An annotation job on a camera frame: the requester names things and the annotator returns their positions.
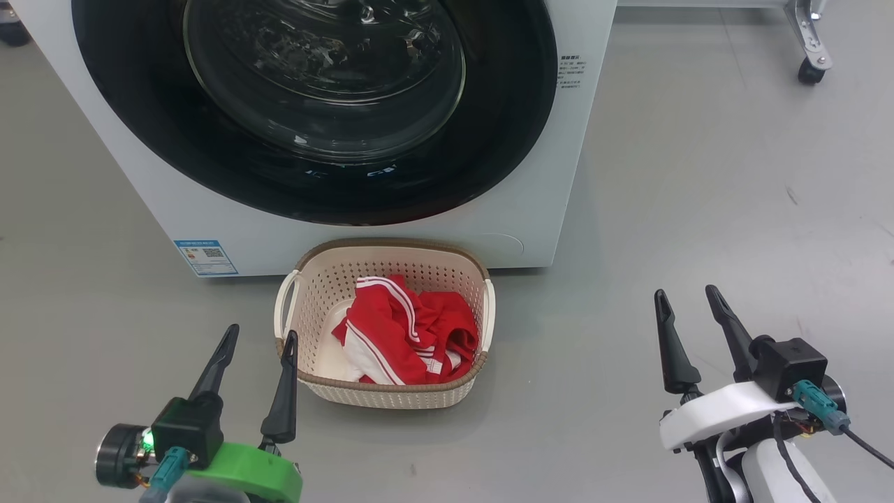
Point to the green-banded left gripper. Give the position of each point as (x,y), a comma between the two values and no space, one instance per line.
(251,471)

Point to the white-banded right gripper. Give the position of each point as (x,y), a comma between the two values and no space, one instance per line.
(719,412)

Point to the red and white garment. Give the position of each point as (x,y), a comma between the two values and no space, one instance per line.
(391,328)

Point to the black round glass washer door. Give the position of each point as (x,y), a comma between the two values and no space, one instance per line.
(140,105)

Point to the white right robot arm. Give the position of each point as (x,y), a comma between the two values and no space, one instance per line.
(765,478)

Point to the cream perforated laundry basket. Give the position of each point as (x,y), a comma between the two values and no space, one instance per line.
(391,258)

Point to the white front-load washing machine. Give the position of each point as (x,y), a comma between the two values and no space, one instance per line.
(545,209)

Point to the stainless steel washing machine drum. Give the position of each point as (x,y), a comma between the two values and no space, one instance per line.
(314,56)

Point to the blue energy label sticker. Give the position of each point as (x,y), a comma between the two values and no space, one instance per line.
(206,258)

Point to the round white filter cover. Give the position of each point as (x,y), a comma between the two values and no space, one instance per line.
(506,246)

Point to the black caster wheel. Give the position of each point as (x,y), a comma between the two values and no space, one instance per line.
(811,71)

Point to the grey metal cart leg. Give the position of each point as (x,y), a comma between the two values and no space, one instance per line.
(810,35)

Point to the white cabinet panel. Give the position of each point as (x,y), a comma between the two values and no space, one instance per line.
(698,3)

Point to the dark grey floor object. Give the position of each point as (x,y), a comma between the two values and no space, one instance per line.
(14,28)

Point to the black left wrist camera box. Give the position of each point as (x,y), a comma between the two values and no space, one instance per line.
(185,429)

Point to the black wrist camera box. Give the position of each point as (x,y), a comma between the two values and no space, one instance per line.
(789,363)
(185,429)

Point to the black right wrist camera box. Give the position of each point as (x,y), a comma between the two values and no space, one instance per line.
(789,363)

